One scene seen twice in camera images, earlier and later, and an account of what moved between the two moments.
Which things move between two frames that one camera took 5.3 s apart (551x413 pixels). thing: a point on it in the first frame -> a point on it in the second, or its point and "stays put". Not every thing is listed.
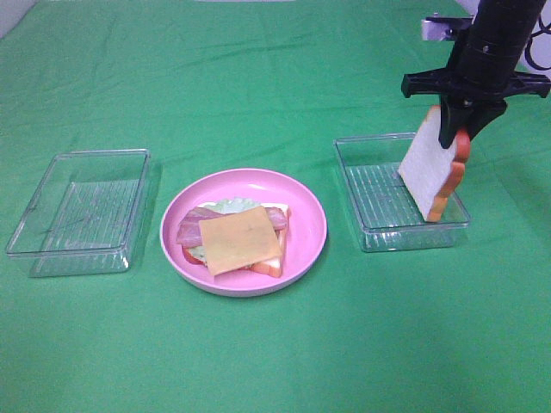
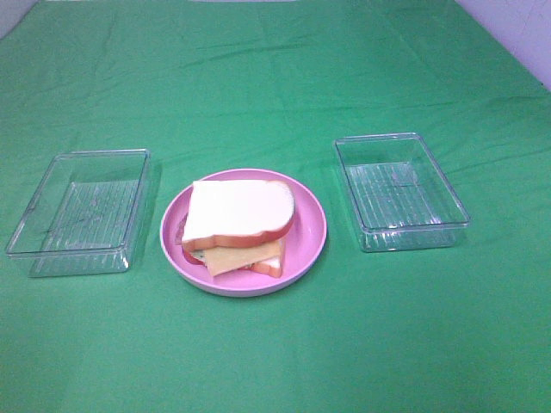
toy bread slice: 431,172 -> 237,212
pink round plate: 305,237 stays put
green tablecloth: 212,85 stays put
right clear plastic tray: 386,213 stays put
